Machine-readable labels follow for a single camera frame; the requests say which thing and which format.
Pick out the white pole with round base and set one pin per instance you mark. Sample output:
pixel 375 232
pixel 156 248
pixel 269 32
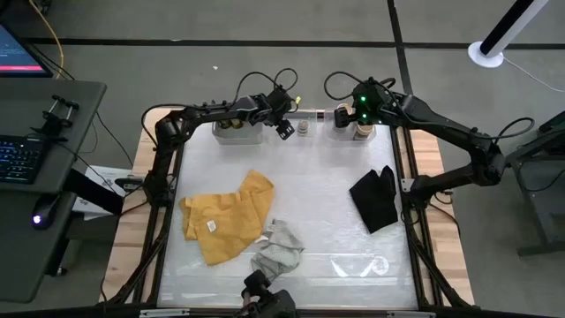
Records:
pixel 499 40

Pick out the black cloth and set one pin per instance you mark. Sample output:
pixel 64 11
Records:
pixel 375 199

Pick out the black rectangular device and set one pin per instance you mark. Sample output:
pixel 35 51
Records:
pixel 95 192

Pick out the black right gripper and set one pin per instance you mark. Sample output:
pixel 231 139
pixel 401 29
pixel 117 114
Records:
pixel 368 108

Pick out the yellow tag on left gripper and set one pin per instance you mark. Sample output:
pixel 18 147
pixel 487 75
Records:
pixel 298 100

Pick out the white paper box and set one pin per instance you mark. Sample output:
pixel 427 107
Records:
pixel 106 176

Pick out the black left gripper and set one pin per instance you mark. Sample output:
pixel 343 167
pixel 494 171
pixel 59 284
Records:
pixel 278 106

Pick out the black computer mouse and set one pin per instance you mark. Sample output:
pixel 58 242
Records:
pixel 44 212

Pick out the dark grey side desk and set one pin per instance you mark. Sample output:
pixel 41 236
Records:
pixel 547 199

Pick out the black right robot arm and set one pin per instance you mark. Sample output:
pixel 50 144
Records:
pixel 441 128

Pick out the black backlit keyboard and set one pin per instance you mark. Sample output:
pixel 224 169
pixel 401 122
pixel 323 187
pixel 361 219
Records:
pixel 20 156

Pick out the black aluminium table frame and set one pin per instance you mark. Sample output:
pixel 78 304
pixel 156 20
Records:
pixel 353 311

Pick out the silver metal bracket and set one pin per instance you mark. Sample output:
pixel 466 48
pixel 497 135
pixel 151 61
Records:
pixel 410 315
pixel 163 312

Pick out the grey opaque plastic bin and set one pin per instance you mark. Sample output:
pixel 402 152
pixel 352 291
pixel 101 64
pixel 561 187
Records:
pixel 240 134

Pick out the grey crumpled cloth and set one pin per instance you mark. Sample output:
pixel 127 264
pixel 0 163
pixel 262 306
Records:
pixel 280 252

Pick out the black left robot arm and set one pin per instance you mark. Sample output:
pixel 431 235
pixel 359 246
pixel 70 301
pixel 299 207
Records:
pixel 207 112

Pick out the computer monitor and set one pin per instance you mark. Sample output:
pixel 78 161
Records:
pixel 17 55

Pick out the yellow cloth with white label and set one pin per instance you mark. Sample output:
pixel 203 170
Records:
pixel 229 221

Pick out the black clamp stand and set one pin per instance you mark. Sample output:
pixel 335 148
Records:
pixel 53 121

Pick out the clear plastic bin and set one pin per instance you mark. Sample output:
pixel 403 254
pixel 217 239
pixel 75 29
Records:
pixel 311 137
pixel 351 136

